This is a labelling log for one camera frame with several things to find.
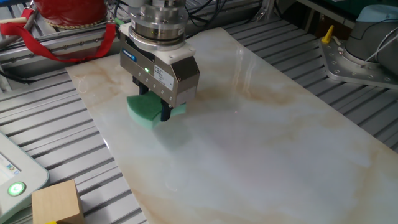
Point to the grey metal tube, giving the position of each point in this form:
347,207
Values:
17,34

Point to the silver Schunk gripper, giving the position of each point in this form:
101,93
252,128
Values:
183,84

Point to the white gripper adapter plate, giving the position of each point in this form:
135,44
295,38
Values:
177,54

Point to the green sponge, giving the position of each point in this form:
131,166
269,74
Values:
143,109

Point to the light wooden block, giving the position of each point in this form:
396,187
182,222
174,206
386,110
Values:
57,202

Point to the white teach pendant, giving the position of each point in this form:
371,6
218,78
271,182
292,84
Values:
25,174

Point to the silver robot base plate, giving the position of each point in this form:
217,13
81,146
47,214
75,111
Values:
345,68

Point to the glossy marble pattern board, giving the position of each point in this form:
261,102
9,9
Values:
264,149

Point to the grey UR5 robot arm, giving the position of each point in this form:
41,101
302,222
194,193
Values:
370,40

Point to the red fire extinguisher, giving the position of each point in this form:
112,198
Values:
71,11

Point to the yellow plastic peg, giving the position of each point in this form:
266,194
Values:
328,35

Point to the silver force torque sensor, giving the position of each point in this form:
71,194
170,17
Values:
158,25

